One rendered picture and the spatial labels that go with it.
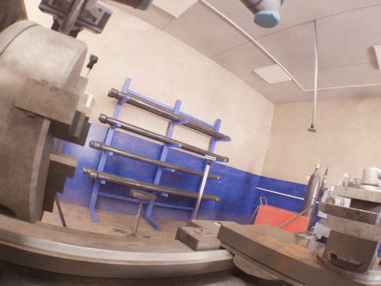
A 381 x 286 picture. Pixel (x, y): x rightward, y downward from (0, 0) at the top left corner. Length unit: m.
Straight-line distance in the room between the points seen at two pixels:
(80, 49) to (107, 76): 3.24
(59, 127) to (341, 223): 0.52
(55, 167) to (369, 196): 0.57
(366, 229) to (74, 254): 0.63
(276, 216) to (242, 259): 2.73
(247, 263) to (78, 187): 3.02
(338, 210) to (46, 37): 0.58
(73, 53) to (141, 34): 3.69
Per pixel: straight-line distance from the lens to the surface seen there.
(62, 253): 0.50
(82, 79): 0.38
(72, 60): 0.21
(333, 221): 0.51
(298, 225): 3.36
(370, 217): 0.50
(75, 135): 0.21
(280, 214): 3.38
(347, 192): 0.51
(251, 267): 0.67
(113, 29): 3.79
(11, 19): 0.50
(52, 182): 0.32
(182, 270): 0.60
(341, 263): 0.55
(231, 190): 4.87
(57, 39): 0.24
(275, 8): 0.73
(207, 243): 0.70
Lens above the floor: 1.10
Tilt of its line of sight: 7 degrees up
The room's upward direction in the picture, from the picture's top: 15 degrees clockwise
